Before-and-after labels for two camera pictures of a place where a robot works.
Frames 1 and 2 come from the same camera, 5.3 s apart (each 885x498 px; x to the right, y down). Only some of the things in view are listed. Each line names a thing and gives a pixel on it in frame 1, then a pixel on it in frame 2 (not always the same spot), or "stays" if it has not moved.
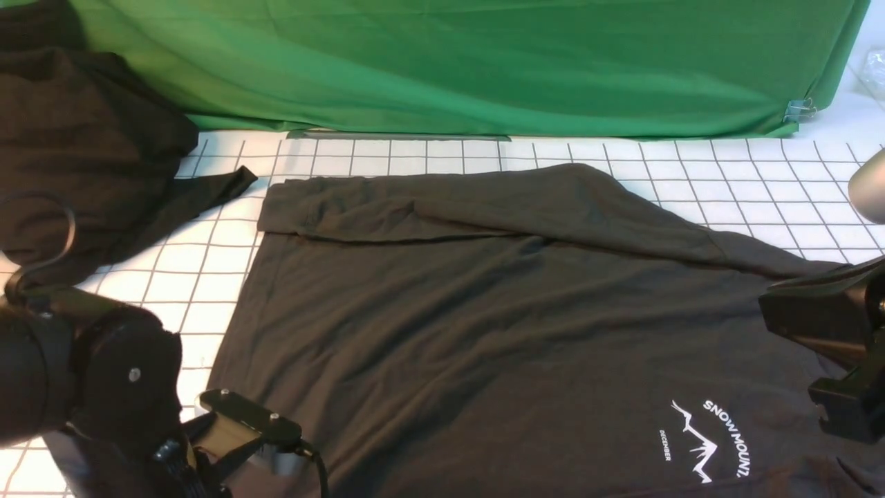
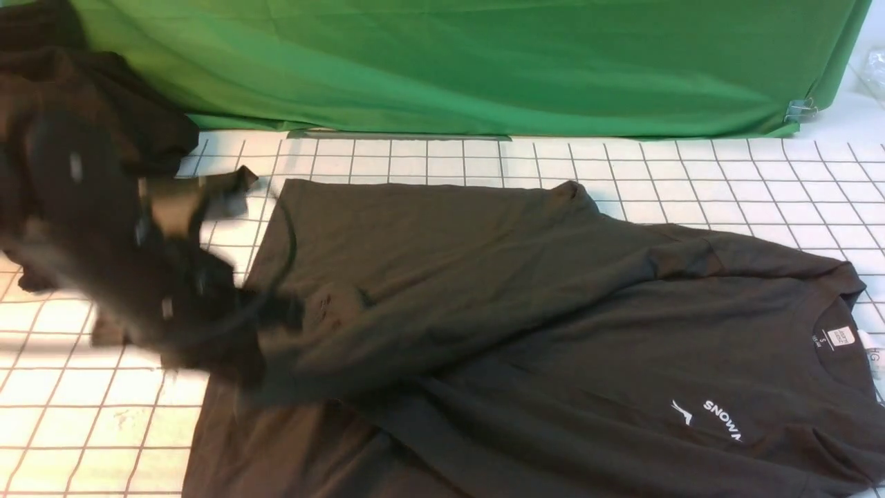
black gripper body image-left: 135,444 → 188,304
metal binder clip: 799,108 stays
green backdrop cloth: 588,69 stays
